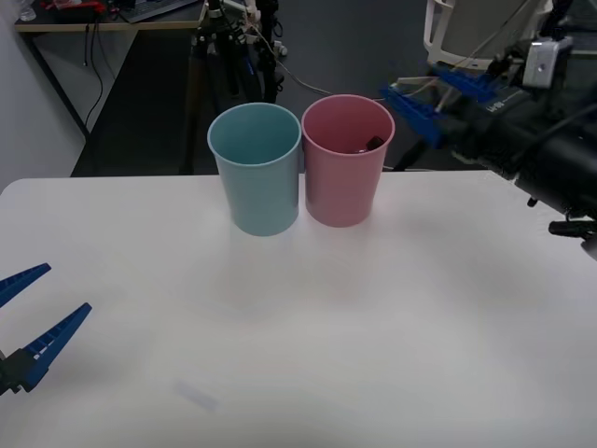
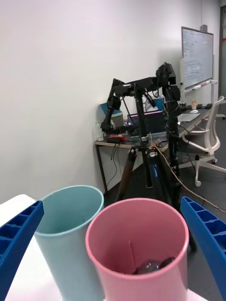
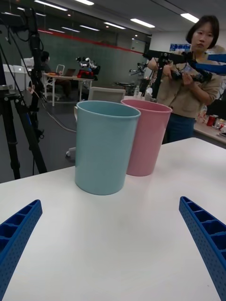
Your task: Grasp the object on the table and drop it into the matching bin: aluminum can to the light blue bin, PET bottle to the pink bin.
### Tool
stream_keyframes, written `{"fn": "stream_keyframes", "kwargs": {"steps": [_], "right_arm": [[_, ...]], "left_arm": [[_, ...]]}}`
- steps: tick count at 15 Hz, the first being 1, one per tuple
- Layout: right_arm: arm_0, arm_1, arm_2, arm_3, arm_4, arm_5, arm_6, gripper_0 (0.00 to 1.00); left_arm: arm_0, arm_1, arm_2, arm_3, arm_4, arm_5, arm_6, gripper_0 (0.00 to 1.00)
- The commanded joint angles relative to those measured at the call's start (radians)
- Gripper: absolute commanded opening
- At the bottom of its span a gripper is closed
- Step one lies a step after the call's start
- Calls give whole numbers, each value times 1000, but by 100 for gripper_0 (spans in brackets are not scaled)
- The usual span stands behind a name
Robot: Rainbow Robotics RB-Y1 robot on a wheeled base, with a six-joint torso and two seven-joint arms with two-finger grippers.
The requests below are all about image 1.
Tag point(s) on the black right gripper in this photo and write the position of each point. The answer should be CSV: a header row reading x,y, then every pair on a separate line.
x,y
494,130

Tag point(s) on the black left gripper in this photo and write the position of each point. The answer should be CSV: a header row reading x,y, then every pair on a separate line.
x,y
7,375

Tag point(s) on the clear bottle with black cap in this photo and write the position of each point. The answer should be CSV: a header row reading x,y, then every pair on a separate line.
x,y
375,141

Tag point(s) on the silver and black right arm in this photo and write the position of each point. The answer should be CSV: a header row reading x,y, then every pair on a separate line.
x,y
564,163

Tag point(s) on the white office chair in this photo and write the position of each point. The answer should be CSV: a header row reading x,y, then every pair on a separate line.
x,y
466,28

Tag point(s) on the pink plastic bin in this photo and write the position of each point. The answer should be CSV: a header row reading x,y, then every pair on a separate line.
x,y
342,186

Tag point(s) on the pale blue plastic bin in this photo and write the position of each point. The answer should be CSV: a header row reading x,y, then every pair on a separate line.
x,y
261,186

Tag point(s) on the dark desk with wooden edge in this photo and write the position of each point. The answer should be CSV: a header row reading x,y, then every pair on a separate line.
x,y
70,18

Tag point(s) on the dark keyboard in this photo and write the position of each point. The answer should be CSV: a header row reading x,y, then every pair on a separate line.
x,y
154,9

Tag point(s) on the clear plastic bottle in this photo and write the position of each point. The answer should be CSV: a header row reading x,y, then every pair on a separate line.
x,y
27,10

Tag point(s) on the red tool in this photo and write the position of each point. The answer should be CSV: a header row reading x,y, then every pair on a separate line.
x,y
84,6

